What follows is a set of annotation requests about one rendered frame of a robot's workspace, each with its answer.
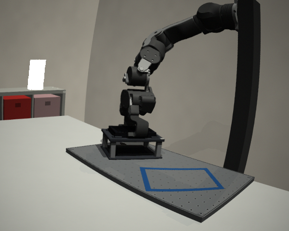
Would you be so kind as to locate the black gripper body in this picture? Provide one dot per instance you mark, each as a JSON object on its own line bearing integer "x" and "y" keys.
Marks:
{"x": 145, "y": 99}

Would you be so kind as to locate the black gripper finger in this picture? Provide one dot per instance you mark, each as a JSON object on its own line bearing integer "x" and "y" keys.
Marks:
{"x": 124, "y": 112}
{"x": 141, "y": 124}

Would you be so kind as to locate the blue tape rectangle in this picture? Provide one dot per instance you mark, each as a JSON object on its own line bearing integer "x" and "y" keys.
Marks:
{"x": 148, "y": 188}

